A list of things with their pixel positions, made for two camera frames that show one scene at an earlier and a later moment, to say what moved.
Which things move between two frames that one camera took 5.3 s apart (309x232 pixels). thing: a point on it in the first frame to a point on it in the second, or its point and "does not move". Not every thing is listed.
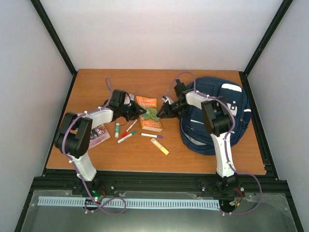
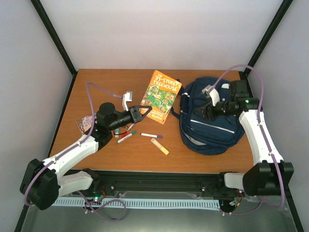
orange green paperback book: x=149 y=120 to x=160 y=94
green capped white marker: x=133 y=133 does not move
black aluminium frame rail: x=64 y=183 does not move
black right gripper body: x=174 y=111 to x=214 y=114
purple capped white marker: x=158 y=136 does not move
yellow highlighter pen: x=162 y=148 does not move
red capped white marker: x=126 y=132 does not move
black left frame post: x=56 y=39 does not move
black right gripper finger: x=163 y=110 to x=201 y=112
